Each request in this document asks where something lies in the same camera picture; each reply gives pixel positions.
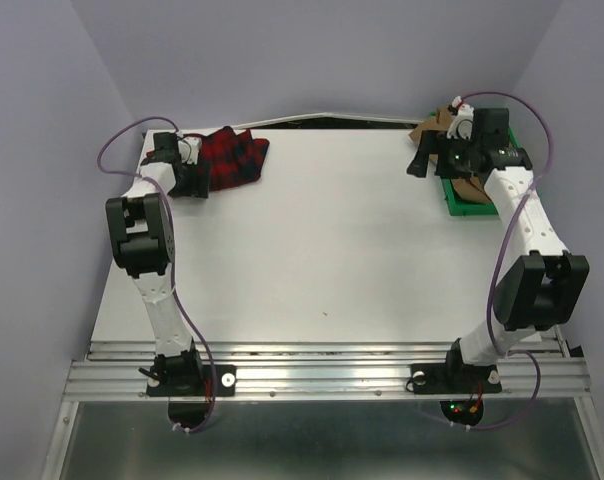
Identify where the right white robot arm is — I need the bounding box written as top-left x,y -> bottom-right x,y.
407,99 -> 590,390

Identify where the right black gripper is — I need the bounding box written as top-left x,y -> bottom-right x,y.
405,129 -> 480,178

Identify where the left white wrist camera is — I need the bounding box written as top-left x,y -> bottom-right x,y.
178,136 -> 202,164

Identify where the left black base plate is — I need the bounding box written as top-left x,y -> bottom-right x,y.
145,364 -> 237,398

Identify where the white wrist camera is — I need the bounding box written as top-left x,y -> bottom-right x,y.
447,103 -> 474,140
178,136 -> 202,164

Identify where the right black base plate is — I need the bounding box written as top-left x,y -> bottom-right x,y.
405,363 -> 502,395

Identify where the tan brown skirt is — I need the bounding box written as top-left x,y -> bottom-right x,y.
409,106 -> 492,207

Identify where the red plaid skirt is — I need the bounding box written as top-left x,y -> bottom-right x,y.
187,126 -> 270,192

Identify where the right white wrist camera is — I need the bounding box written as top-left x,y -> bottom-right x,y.
447,103 -> 474,140

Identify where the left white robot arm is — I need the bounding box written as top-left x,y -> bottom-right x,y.
105,131 -> 211,397

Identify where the aluminium rail frame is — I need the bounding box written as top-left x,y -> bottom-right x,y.
41,214 -> 604,480

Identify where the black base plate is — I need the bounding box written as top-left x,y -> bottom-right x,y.
405,363 -> 502,395
145,364 -> 237,398

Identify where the green plastic bin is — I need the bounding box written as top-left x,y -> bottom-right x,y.
412,103 -> 532,216

